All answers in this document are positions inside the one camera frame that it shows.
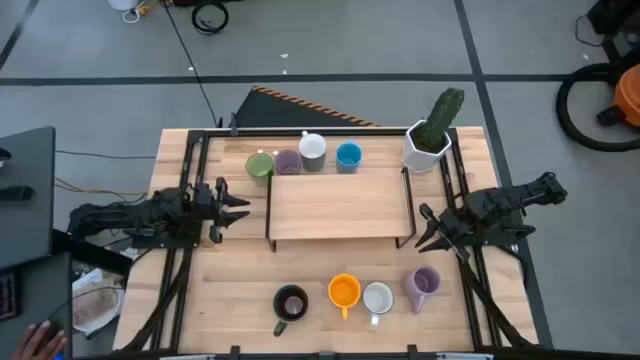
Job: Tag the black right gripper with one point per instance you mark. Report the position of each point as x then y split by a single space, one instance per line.
457 225

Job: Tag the orange vacuum cleaner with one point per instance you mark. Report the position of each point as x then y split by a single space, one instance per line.
630 95

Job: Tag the dark purple ribbed mug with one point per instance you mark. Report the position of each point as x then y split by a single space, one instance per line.
287 162

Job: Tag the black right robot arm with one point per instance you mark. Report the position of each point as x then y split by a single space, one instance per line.
520 197

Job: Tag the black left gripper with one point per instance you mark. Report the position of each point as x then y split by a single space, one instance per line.
207 210

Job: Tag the black metal table frame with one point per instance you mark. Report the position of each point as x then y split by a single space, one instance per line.
196 137

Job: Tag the white bowl with brown paper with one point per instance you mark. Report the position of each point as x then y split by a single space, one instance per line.
97 305

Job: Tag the lavender ribbed mug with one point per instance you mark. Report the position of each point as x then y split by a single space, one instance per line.
424 282

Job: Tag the grey desk top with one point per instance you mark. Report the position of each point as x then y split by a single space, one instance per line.
27 225
45 300

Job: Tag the white round container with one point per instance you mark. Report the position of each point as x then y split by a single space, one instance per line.
122 4

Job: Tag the green mug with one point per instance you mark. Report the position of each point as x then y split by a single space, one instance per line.
259 167

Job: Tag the dark teal brown glazed mug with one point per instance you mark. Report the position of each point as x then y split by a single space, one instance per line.
290 305

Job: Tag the wooden shelf riser, black legs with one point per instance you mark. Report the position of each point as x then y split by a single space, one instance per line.
340 205

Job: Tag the black object on desk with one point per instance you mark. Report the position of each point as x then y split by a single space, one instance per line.
17 193

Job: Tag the yellow-orange faceted mug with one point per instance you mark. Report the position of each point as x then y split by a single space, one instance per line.
344 292

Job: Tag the dark keyboard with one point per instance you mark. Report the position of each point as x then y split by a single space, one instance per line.
7 295

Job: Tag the black equipment case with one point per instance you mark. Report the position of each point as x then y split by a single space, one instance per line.
617 25

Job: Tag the green cactus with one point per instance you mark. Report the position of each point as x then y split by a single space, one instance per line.
445 112

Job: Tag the white hexagonal planter pot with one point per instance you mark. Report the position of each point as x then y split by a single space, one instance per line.
415 160

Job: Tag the person's hand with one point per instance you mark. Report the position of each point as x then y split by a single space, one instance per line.
37 342

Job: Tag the black mat, orange striped edge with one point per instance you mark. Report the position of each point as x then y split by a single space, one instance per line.
280 112

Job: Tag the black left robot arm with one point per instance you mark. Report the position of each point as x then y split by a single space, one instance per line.
125 217

